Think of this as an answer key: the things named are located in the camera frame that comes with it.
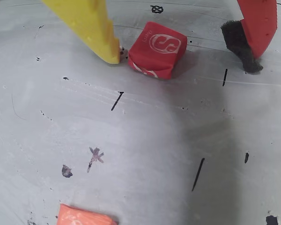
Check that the orange candy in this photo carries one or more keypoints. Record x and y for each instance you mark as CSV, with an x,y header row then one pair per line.
x,y
84,216

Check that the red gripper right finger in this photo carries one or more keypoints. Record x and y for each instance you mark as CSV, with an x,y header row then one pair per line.
x,y
260,23

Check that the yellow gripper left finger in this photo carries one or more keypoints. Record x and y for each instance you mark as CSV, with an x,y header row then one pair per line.
x,y
84,21

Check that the white plastic table cover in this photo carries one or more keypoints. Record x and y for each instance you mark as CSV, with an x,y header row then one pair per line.
x,y
131,140

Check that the red candy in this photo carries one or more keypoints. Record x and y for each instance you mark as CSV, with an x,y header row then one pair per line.
x,y
154,54

